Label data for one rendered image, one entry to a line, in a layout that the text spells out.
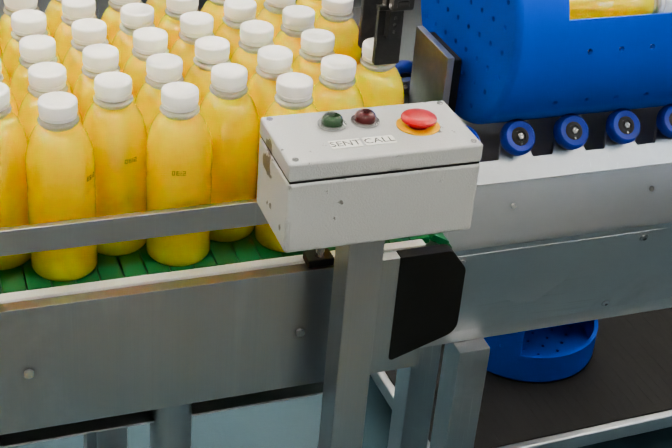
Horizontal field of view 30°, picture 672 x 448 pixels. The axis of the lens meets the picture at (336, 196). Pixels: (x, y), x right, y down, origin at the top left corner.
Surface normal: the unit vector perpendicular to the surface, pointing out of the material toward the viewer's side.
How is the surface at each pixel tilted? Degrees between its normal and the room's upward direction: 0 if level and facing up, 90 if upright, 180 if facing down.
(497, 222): 70
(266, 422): 0
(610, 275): 109
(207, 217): 90
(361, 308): 90
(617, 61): 96
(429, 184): 90
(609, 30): 81
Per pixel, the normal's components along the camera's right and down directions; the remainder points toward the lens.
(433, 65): -0.94, 0.11
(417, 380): 0.33, 0.51
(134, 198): 0.66, 0.42
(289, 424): 0.07, -0.86
